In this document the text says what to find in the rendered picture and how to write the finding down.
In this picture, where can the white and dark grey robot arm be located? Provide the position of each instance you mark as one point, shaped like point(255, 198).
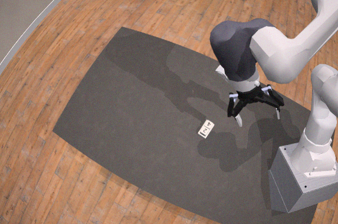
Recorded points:
point(239, 45)

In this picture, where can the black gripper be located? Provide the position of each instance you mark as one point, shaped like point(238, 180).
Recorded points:
point(253, 96)

